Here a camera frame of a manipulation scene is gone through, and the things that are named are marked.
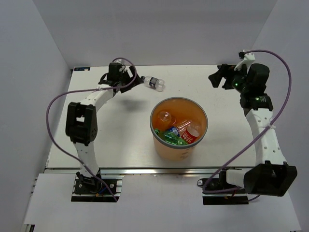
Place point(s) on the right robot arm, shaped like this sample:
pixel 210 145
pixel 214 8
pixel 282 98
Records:
pixel 271 175

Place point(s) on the small orange bottle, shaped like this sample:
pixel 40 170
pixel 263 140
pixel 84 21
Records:
pixel 166 117

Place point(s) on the clear bottle blue label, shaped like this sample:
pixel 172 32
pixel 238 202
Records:
pixel 174 130

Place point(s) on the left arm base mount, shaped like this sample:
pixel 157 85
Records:
pixel 100 194

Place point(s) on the clear bottle black label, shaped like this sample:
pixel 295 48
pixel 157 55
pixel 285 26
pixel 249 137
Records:
pixel 153 83

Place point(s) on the clear bottle red label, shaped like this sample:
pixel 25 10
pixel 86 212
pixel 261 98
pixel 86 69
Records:
pixel 189 130

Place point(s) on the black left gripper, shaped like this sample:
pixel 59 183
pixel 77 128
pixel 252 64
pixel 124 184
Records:
pixel 133 81

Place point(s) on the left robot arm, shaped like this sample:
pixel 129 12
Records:
pixel 81 123

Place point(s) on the orange bin grey rim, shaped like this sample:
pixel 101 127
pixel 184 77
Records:
pixel 182 109

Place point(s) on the left blue corner sticker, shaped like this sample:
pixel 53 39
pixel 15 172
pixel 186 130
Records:
pixel 81 69

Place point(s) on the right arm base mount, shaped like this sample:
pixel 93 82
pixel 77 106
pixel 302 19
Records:
pixel 235 197

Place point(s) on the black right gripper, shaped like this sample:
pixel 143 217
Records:
pixel 227 71

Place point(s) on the green plastic bottle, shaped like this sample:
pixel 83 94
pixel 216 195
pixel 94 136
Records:
pixel 170 137

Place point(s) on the aluminium front rail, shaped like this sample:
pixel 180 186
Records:
pixel 124 171

